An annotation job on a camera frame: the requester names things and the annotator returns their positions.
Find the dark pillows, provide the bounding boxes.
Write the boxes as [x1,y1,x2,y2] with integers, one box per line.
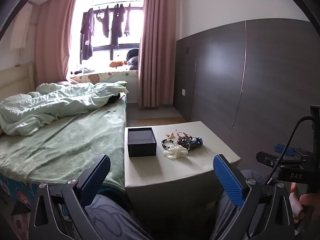
[126,48,140,70]

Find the pink curtain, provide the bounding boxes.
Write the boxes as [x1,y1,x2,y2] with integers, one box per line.
[138,0,177,108]
[35,0,80,85]

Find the person's left leg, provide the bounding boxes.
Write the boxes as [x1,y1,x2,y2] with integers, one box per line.
[75,192,155,240]

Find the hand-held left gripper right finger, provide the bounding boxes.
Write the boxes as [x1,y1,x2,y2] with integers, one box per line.
[210,154,300,240]

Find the black jewelry box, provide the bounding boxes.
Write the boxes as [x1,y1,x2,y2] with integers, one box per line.
[127,127,157,157]

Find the white hanging cloth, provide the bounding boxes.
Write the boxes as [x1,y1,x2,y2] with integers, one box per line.
[10,2,33,49]

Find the white bedside table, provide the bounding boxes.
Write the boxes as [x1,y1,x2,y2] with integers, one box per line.
[124,121,241,205]

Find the beige headboard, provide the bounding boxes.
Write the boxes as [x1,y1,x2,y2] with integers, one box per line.
[0,61,35,98]

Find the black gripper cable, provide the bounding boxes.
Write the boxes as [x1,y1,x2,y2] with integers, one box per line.
[262,116,314,184]

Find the bed with green sheet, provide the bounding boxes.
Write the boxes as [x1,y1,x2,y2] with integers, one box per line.
[0,80,128,205]

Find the light green quilt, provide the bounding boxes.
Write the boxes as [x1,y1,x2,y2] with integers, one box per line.
[0,82,129,137]

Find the person's right hand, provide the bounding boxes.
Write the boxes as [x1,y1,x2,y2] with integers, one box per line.
[289,182,320,218]

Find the dark grey wall panel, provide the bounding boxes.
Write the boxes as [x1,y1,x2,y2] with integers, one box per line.
[174,19,320,170]

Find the printed window seat cushion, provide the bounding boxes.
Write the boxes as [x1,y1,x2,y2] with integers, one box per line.
[69,70,139,84]

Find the dark hanging garment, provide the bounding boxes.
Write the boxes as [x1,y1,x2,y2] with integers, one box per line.
[124,4,132,37]
[80,9,95,60]
[96,7,110,38]
[111,4,126,48]

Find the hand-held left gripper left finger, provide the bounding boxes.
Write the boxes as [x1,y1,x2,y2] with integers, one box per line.
[28,154,112,240]

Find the blue bead bracelet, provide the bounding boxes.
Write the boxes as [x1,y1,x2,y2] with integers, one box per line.
[189,136,203,148]

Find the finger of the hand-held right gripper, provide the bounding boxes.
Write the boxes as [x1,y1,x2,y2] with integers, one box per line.
[274,144,305,157]
[256,151,302,167]

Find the black and green bead bracelet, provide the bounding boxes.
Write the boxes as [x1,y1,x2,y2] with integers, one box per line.
[161,138,175,149]

